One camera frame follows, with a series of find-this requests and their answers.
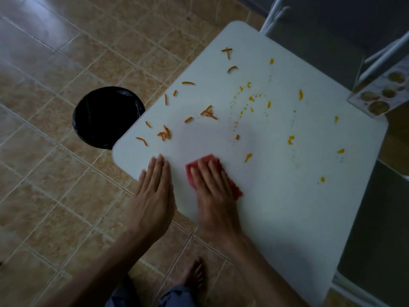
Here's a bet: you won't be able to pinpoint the red cleaning cloth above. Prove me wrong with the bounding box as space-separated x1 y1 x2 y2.
185 153 243 201

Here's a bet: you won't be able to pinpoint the person's right forearm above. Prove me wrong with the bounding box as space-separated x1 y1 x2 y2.
204 234 309 307

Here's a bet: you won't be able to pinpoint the scattered yellow crumbs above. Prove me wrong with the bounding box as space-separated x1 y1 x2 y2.
231 58 346 184

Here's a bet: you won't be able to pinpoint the black lined trash bin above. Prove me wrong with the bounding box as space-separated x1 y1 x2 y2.
72 86 146 150

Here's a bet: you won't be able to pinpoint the blue grey trousers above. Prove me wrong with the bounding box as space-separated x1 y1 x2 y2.
105 275 196 307

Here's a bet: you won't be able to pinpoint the white metal chair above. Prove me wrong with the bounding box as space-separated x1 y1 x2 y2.
259 0 409 83
332 271 389 307

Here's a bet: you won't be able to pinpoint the person's right hand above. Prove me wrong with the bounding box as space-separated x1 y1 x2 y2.
190 158 243 245

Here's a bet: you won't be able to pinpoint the person's left forearm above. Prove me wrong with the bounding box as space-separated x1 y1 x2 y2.
38 227 162 307

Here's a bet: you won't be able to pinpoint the scattered orange snack sticks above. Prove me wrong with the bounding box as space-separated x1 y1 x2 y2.
135 47 239 147

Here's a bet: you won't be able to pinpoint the person's left hand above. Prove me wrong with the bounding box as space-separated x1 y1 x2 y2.
127 153 177 241

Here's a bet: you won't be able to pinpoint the person's bare foot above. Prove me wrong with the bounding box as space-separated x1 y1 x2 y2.
181 256 209 302

